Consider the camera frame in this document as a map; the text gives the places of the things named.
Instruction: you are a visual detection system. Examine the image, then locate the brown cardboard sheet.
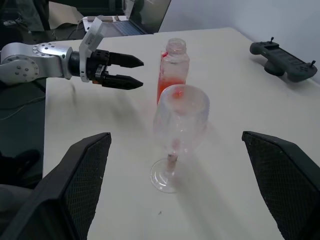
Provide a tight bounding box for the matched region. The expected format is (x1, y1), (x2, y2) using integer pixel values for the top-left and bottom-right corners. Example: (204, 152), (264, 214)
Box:
(48, 0), (87, 31)

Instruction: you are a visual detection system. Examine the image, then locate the dark grey handheld controller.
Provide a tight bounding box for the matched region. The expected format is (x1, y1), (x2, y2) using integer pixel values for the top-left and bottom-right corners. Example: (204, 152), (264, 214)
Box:
(249, 36), (319, 83)

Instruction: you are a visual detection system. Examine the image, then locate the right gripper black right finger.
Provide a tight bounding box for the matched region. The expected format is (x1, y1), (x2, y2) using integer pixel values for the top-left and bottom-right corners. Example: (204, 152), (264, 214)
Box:
(241, 130), (320, 240)

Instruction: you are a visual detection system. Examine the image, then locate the bottle with orange liquid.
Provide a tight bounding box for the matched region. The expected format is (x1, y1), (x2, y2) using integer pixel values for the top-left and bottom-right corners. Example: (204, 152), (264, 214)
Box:
(156, 37), (191, 105)

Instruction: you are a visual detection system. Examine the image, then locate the grey floor cable bundle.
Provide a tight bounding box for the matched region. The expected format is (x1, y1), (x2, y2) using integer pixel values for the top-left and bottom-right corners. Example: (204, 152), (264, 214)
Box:
(0, 95), (46, 121)

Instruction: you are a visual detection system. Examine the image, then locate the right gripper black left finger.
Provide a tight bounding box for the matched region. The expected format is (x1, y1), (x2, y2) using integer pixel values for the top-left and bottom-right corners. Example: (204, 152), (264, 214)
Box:
(0, 132), (112, 240)

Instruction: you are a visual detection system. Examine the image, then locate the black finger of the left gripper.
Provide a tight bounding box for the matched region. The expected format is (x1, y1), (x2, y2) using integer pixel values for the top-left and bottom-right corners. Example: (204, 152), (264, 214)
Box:
(108, 51), (145, 69)
(102, 73), (144, 92)

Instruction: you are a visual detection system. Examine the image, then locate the clear wine glass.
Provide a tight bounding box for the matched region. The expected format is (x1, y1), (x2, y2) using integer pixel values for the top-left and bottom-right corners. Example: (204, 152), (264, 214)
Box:
(149, 84), (211, 194)

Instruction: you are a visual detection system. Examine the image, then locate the grey laptop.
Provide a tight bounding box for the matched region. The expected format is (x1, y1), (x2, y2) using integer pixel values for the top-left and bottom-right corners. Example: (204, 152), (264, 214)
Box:
(109, 0), (172, 36)

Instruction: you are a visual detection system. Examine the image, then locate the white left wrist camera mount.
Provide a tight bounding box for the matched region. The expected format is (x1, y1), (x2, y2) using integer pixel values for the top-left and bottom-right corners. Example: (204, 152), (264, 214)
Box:
(79, 16), (104, 84)

